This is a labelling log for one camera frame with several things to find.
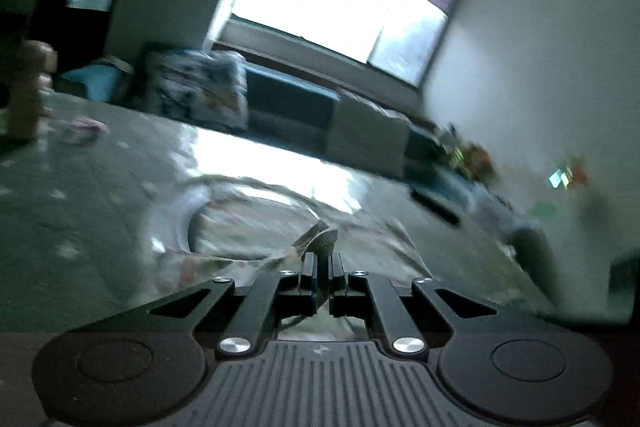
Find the orange plush toy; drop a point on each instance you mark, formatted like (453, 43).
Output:
(482, 159)

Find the black remote control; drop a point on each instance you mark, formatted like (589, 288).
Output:
(434, 206)

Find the plain white pillow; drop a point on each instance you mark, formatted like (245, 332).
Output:
(367, 134)

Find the butterfly print pillow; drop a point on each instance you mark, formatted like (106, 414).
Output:
(200, 87)

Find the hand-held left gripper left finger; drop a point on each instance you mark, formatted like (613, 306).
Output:
(309, 292)

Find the pale printed pants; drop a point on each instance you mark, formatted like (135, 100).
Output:
(322, 239)

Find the paper pinwheel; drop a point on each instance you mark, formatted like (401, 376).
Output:
(567, 174)

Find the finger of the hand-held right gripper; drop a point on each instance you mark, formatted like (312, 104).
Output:
(627, 289)

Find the clear plastic storage box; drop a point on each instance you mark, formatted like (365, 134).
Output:
(510, 222)

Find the teal sofa bench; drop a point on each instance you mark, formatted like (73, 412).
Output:
(285, 99)

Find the blue cushion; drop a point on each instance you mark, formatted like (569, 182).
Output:
(97, 82)

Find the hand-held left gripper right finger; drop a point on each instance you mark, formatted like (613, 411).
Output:
(336, 292)

